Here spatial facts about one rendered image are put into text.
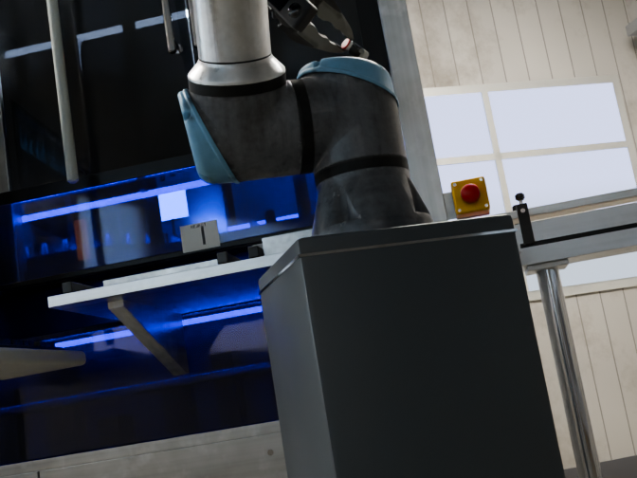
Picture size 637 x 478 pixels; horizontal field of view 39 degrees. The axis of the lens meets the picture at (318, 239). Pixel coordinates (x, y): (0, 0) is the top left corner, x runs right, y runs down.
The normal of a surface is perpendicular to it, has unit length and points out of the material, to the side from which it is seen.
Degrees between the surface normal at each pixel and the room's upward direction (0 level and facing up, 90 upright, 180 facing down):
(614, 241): 90
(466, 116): 90
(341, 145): 90
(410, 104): 90
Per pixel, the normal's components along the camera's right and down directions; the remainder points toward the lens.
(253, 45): 0.56, 0.30
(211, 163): 0.17, 0.62
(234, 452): -0.16, -0.15
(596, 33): 0.23, -0.21
